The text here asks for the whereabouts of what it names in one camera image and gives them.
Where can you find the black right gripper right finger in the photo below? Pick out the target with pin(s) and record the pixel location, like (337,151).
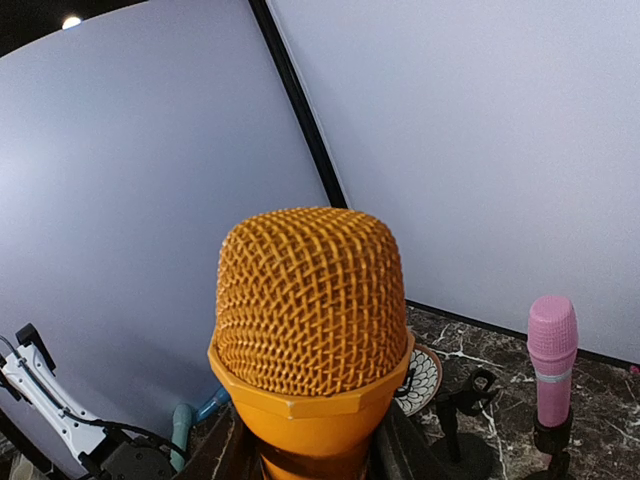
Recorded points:
(400,451)

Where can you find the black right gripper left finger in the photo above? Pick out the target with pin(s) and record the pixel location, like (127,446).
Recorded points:
(226,450)

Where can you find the orange microphone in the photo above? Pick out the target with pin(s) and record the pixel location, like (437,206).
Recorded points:
(311,338)

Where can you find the blue microphone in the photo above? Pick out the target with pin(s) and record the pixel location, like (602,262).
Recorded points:
(219,399)

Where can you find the green microphone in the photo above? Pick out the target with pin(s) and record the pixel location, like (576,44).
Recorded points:
(182,421)

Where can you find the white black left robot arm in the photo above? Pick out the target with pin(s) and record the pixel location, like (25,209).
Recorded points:
(105,449)

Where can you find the black stand of pink microphone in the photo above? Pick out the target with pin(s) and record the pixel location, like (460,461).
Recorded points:
(553,441)

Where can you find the pink microphone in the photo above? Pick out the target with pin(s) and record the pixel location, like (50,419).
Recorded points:
(552,343)

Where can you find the floral patterned saucer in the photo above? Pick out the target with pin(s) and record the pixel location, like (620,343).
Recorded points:
(422,381)

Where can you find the black left corner post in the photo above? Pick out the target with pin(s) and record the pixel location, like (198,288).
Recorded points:
(299,103)

